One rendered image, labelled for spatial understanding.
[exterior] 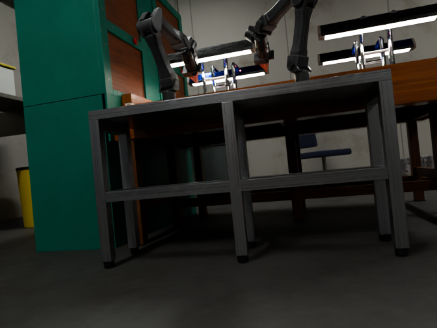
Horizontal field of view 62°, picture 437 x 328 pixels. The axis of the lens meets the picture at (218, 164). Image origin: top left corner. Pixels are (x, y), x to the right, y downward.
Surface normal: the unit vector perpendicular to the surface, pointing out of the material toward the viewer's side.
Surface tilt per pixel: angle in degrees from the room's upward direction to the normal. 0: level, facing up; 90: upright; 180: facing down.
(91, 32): 90
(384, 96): 90
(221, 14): 90
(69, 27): 90
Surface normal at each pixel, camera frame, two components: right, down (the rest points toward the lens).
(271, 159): -0.21, 0.00
